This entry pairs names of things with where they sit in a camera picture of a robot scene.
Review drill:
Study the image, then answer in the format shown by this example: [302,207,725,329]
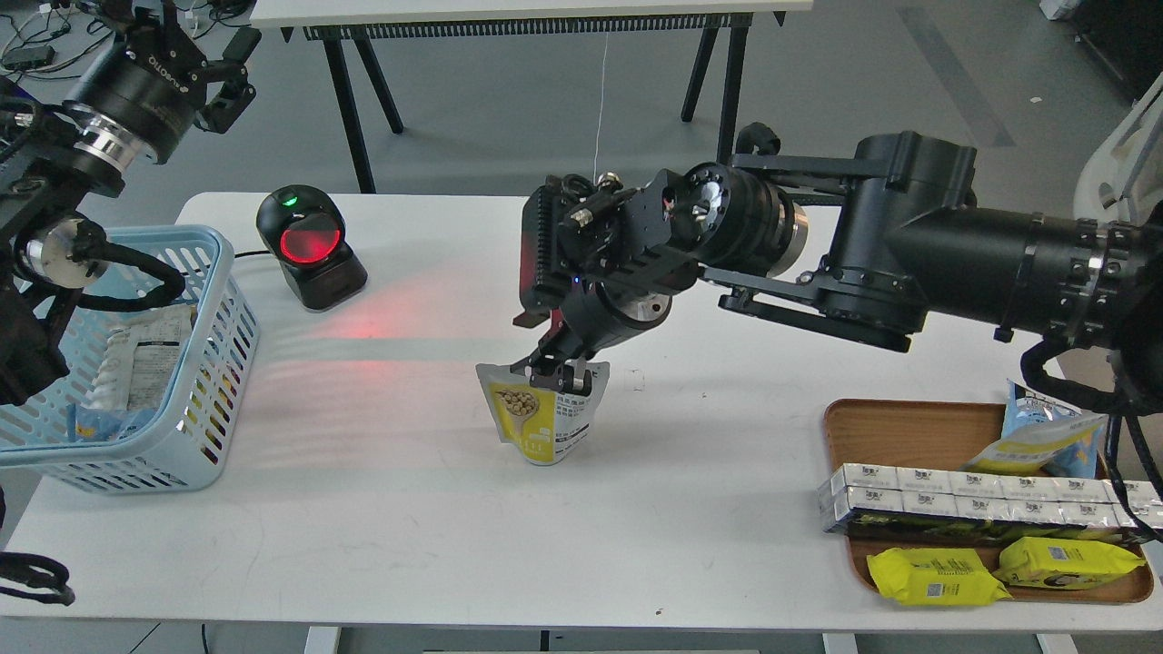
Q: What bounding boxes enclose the white background table black legs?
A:
[249,1,811,193]

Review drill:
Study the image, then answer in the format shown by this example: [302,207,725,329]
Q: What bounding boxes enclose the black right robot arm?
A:
[512,125,1160,419]

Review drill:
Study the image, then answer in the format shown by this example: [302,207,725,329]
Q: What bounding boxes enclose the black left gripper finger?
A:
[91,1,197,64]
[195,26,262,134]

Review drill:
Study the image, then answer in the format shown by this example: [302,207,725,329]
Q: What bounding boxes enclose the yellow white bean snack pouch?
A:
[476,362,611,465]

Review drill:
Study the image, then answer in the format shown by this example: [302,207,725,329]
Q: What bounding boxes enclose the silver wrapped box pack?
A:
[815,463,1160,547]

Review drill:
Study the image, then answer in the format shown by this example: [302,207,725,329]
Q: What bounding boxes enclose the blue snack bag in basket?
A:
[66,404,157,443]

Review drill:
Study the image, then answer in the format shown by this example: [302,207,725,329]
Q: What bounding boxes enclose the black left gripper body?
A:
[64,36,207,164]

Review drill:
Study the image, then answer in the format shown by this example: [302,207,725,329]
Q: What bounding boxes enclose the yellow snack pack left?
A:
[866,548,1012,606]

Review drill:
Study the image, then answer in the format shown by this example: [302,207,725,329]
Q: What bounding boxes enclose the white snack bag in basket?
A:
[84,303,197,412]

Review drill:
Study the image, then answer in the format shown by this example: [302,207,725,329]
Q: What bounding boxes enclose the light blue plastic basket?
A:
[1,226,259,495]

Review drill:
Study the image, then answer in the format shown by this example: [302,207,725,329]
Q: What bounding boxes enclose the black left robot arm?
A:
[1,1,261,405]

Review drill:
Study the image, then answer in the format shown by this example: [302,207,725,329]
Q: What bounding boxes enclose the blue yellow snack bag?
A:
[959,381,1108,479]

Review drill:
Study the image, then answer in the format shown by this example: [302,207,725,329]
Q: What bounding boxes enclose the black barcode scanner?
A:
[256,183,368,312]

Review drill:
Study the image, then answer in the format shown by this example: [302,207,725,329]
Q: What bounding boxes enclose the white hanging cord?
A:
[592,33,611,183]

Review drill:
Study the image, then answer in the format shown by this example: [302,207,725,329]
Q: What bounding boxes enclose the yellow snack pack right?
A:
[993,536,1146,590]

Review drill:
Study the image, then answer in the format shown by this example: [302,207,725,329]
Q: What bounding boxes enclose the yellow snack pack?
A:
[866,548,1012,606]
[993,536,1146,590]

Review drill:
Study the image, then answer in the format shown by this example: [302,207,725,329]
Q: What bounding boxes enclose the brown wooden tray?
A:
[823,399,1160,605]

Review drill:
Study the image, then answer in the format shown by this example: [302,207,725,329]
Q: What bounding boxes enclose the black cable loop bottom left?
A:
[0,552,77,606]

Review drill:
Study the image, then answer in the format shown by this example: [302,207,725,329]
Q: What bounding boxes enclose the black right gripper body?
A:
[555,277,672,351]

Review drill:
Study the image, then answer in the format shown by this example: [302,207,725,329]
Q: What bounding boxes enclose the black power adapter on floor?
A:
[1,45,55,72]

